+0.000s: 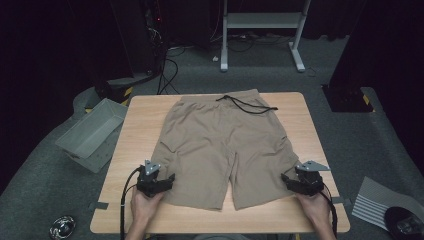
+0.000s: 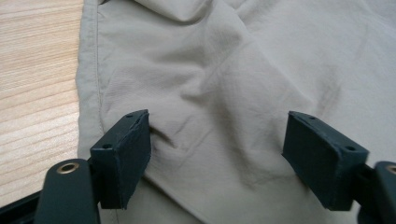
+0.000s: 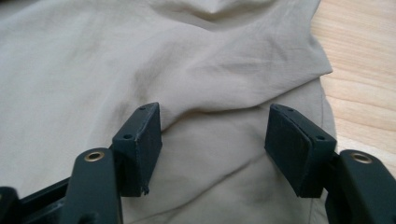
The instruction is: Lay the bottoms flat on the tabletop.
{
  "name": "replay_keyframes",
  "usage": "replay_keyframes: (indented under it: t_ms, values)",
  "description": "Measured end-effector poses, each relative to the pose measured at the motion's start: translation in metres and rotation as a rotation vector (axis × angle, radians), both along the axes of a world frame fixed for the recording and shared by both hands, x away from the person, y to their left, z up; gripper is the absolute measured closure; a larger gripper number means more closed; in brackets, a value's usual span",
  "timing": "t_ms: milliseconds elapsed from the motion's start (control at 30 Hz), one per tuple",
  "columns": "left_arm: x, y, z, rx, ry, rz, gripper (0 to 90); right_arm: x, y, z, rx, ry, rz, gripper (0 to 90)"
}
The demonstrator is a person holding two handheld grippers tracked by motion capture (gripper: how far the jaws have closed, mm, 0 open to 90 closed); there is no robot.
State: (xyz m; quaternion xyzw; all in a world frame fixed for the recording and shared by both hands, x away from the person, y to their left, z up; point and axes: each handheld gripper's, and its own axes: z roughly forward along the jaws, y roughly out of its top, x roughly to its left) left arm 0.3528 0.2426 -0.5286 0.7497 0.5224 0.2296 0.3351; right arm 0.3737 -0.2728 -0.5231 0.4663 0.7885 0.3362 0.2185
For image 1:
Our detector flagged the black floor cables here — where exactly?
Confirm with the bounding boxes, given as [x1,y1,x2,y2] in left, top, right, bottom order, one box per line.
[155,57,182,96]

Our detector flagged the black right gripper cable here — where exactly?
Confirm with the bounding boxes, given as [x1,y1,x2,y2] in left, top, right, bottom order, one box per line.
[320,188,339,238]

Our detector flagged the striped grey sheet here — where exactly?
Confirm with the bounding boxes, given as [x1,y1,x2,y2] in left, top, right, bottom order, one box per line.
[351,176,424,232]

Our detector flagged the khaki shorts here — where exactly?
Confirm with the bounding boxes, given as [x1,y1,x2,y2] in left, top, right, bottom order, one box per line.
[150,88,301,212]

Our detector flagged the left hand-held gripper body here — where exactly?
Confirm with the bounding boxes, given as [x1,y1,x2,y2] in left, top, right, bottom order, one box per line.
[135,159,168,198]

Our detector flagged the person's right hand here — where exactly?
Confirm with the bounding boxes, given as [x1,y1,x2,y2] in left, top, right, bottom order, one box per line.
[294,188,332,229]

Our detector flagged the person's left hand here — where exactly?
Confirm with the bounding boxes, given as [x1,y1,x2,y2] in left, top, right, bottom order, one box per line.
[130,187,165,232]

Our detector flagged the shiny silver object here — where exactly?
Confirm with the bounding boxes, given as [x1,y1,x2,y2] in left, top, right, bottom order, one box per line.
[48,215,77,240]

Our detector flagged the white metal stand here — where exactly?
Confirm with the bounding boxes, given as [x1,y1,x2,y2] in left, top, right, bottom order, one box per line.
[219,0,313,74]

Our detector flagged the black drawstring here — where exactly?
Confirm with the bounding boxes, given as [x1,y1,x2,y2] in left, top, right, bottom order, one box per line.
[215,94,279,115]

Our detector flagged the grey tape strip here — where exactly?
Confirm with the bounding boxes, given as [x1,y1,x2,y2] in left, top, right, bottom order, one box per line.
[87,200,110,211]
[330,196,353,206]

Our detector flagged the grey plastic bin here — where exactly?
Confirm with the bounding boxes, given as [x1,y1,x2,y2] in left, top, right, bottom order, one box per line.
[54,97,129,174]

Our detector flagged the black equipment stand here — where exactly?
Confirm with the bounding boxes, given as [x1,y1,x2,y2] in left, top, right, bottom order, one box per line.
[94,0,168,104]

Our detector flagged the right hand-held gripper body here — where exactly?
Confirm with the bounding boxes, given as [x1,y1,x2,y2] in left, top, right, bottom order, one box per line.
[294,160,332,198]

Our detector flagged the black round object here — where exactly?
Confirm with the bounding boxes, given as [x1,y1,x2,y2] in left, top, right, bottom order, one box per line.
[383,206,424,240]

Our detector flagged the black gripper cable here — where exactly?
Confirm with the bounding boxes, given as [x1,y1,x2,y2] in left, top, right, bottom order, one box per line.
[320,188,339,238]
[119,166,143,240]

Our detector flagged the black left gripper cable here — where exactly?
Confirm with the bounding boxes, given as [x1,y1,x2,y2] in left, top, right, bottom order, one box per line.
[119,166,143,240]

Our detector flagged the cables under white stand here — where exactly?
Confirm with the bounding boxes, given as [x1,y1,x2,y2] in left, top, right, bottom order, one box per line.
[209,31,295,53]

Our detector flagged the black base block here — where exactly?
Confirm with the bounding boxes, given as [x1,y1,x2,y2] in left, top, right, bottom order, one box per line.
[321,83,375,114]

